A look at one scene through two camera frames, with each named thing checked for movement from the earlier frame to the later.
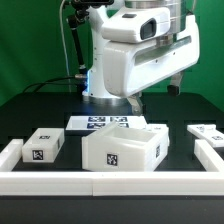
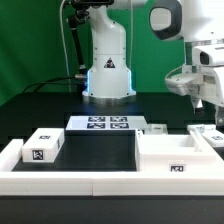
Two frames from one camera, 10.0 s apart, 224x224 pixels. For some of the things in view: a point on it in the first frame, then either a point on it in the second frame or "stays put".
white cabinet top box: (43, 146) stays put
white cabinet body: (124, 147) -> (173, 153)
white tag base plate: (96, 122) stays put
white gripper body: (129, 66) -> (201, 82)
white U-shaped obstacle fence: (112, 183) stays put
